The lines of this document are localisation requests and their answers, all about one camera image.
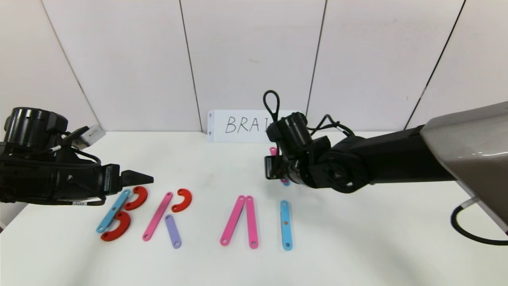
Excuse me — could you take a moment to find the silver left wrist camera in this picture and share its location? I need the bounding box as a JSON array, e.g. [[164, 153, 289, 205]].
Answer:
[[77, 125, 107, 146]]

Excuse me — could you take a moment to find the short purple bar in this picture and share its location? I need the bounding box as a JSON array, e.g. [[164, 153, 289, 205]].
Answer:
[[165, 214, 183, 249]]

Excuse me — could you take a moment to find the white card reading BRAIN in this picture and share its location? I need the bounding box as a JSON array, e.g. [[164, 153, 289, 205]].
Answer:
[[207, 110, 301, 144]]

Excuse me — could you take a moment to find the black right arm base cable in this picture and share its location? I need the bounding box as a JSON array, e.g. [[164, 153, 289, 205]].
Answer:
[[450, 196, 508, 246]]

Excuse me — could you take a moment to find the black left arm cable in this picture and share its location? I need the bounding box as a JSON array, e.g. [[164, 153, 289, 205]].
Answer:
[[71, 148, 102, 166]]

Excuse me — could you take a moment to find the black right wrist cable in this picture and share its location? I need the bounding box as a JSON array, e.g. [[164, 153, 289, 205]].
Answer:
[[310, 114, 356, 138]]

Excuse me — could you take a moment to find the black left camera bracket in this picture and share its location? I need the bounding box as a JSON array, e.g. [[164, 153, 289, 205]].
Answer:
[[60, 126, 90, 151]]

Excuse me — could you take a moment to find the black looped right arm cable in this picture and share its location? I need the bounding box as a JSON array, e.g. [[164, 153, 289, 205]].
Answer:
[[263, 90, 281, 128]]

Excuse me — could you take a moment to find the blue bar with middle hole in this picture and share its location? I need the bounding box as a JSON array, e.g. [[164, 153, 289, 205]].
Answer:
[[96, 189, 132, 234], [279, 200, 293, 251]]

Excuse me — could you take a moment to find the red curved piece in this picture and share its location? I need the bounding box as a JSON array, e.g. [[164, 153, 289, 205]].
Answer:
[[124, 186, 148, 211], [100, 211, 132, 242], [171, 188, 193, 213]]

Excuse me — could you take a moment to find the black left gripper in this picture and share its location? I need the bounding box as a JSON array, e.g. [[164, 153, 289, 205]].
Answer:
[[63, 164, 154, 199]]

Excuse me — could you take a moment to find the pink bar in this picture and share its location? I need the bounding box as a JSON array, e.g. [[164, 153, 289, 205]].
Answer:
[[270, 147, 289, 184], [219, 195, 246, 246], [142, 192, 174, 242], [244, 196, 259, 249]]

